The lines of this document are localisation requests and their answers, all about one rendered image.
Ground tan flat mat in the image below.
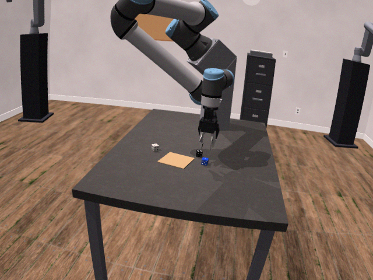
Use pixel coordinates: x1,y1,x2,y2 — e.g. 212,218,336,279
158,152,194,169

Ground blue die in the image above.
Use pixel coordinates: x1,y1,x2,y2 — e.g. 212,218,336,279
201,157,209,166

